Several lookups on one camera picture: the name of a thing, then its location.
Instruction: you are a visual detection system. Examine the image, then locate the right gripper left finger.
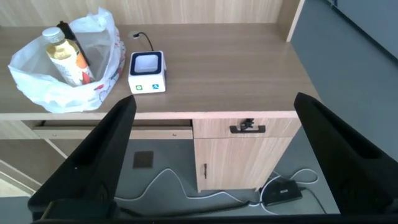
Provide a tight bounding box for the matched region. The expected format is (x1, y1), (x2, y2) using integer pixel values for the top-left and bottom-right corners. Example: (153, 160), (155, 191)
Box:
(27, 95), (137, 220)

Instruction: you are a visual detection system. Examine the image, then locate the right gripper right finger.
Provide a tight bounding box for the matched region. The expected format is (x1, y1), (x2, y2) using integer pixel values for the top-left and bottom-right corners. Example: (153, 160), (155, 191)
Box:
(293, 91), (398, 215)

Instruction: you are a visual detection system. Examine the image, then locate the white plastic shopping bag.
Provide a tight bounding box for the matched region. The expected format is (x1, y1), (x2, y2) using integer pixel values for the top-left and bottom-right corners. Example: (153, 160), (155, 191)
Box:
(7, 7), (126, 114)

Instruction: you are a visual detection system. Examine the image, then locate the white barcode scanner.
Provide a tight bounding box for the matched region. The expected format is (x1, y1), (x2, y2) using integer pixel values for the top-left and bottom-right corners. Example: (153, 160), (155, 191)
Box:
(127, 50), (167, 95)

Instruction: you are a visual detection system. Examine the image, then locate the wooden keyboard tray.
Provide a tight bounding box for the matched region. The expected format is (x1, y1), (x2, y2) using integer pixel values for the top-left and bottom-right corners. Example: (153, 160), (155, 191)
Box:
(32, 119), (194, 140)

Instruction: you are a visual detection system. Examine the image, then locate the black power box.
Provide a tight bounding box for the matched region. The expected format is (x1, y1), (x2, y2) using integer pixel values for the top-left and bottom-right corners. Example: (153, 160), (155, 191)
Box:
(260, 177), (303, 207)

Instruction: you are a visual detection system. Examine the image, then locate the yellow drink bottle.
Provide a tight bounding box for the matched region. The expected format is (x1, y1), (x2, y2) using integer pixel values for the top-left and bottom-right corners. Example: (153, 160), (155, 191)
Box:
(41, 26), (96, 87)

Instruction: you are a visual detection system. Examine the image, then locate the wooden cabinet door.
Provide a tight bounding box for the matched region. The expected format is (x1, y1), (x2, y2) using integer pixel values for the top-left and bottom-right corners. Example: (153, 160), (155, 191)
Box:
(193, 136), (294, 192)

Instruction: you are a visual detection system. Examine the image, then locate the dark drink bottle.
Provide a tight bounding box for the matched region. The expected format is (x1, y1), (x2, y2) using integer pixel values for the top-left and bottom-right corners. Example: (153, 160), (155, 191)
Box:
(56, 21), (91, 67)

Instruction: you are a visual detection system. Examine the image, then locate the wooden counter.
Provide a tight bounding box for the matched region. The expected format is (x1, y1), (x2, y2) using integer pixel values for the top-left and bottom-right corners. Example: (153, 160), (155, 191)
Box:
(0, 0), (321, 192)

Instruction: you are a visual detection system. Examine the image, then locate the white cable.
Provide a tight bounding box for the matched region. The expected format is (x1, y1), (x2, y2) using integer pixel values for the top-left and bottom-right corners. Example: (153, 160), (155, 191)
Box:
(114, 167), (320, 215)

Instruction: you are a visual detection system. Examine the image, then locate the wooden drawer with black handle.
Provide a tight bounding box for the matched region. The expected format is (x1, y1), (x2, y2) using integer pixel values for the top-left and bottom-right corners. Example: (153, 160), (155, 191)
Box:
(192, 117), (302, 139)

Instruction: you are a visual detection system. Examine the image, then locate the black scanner cable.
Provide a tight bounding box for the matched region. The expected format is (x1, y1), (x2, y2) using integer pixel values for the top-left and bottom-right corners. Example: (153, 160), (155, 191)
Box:
(132, 31), (155, 52)

